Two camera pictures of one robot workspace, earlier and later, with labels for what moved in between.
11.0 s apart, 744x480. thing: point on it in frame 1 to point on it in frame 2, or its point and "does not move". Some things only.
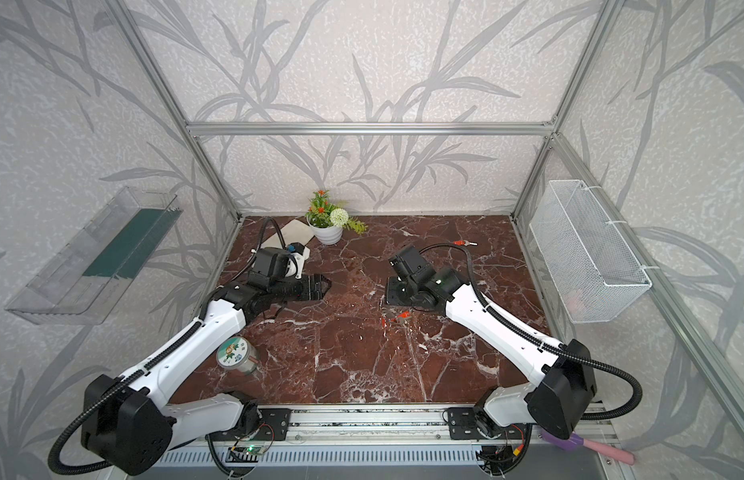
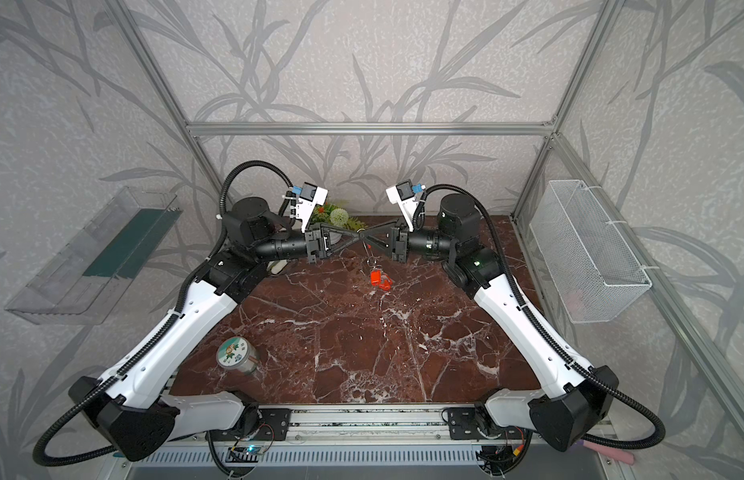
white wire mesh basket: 592,272 does not move
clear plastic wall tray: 94,276 does not move
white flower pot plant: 327,221 does not move
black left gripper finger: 325,285 to 348,244
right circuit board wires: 501,460 does not move
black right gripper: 397,293 to 399,243
